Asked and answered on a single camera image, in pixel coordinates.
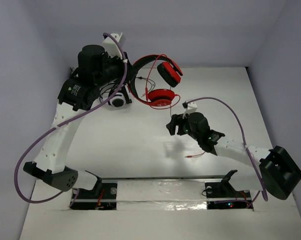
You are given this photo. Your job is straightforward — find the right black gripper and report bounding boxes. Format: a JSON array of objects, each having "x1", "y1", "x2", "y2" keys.
[{"x1": 167, "y1": 113, "x2": 201, "y2": 142}]

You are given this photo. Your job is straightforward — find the red headphone cable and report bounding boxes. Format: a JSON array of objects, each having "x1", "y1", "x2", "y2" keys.
[{"x1": 144, "y1": 54, "x2": 206, "y2": 159}]

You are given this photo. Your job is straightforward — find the red black headphones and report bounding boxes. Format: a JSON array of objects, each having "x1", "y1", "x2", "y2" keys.
[{"x1": 129, "y1": 54, "x2": 184, "y2": 110}]

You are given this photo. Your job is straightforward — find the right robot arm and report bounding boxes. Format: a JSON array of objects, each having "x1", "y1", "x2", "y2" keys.
[{"x1": 166, "y1": 112, "x2": 301, "y2": 200}]

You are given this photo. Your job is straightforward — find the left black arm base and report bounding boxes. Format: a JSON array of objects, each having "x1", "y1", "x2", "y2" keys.
[{"x1": 69, "y1": 178, "x2": 118, "y2": 211}]

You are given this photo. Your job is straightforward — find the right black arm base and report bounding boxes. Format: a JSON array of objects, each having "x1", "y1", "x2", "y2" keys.
[{"x1": 201, "y1": 170, "x2": 253, "y2": 210}]

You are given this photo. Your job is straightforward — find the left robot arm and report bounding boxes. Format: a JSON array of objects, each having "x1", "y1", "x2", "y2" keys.
[{"x1": 23, "y1": 44, "x2": 133, "y2": 197}]

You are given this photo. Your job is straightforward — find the white black striped headphones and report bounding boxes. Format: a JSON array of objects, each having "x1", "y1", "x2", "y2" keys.
[{"x1": 99, "y1": 83, "x2": 133, "y2": 108}]

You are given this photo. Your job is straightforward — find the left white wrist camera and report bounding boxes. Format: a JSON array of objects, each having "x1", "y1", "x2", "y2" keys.
[{"x1": 101, "y1": 32, "x2": 126, "y2": 60}]

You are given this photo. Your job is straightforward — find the black cable with coloured plugs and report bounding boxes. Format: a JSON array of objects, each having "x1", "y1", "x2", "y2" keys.
[{"x1": 135, "y1": 76, "x2": 156, "y2": 99}]

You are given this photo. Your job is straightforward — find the aluminium rail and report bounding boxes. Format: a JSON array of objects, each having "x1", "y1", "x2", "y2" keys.
[{"x1": 100, "y1": 174, "x2": 255, "y2": 181}]

